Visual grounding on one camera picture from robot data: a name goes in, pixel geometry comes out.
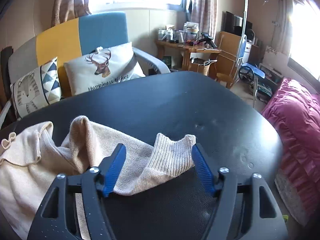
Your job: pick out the tiger print cushion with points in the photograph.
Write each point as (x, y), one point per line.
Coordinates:
(37, 89)

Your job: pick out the black monitor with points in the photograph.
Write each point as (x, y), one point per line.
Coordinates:
(232, 23)

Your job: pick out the patterned curtain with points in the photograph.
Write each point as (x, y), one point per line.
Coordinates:
(204, 12)

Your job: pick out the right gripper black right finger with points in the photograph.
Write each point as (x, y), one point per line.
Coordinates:
(245, 206)

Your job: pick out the beige knit sweater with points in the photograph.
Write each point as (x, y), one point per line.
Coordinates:
(30, 161)

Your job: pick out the clear storage jar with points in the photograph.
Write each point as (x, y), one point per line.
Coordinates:
(191, 31)

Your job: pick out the wooden side table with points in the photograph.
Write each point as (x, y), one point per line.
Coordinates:
(185, 49)

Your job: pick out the deer print cushion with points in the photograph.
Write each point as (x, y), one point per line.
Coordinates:
(102, 68)

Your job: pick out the grey yellow blue sofa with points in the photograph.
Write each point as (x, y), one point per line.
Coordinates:
(68, 41)

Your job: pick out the pink ruffled bedspread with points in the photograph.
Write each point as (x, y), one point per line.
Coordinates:
(294, 112)

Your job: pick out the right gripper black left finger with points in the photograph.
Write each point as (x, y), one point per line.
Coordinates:
(56, 216)

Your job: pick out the black hair dryer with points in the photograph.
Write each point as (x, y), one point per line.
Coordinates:
(206, 39)

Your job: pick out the blue child bicycle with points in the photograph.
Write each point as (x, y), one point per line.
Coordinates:
(248, 72)

